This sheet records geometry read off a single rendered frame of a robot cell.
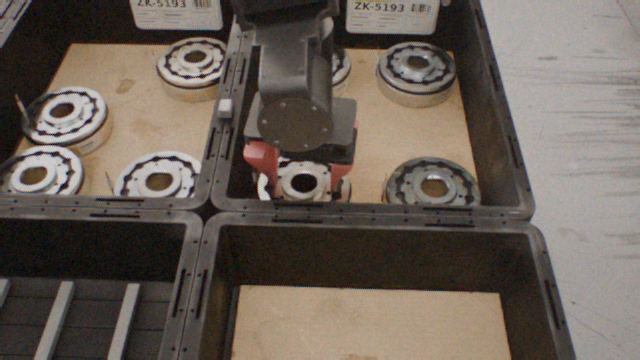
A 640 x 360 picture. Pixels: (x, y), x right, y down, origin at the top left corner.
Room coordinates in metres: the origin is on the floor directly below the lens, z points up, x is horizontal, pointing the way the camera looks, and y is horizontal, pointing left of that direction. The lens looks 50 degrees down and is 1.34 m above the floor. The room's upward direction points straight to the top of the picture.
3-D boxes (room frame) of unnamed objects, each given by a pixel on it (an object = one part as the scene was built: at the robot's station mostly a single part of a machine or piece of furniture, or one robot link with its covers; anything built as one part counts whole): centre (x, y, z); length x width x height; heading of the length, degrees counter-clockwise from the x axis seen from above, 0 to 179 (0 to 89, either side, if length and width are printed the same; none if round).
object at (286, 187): (0.41, 0.01, 0.86); 0.05 x 0.05 x 0.01
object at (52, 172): (0.42, 0.31, 0.86); 0.05 x 0.05 x 0.01
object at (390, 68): (0.63, -0.14, 0.86); 0.10 x 0.10 x 0.01
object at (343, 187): (0.41, 0.01, 0.86); 0.10 x 0.10 x 0.01
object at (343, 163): (0.41, -0.01, 0.91); 0.07 x 0.07 x 0.09; 82
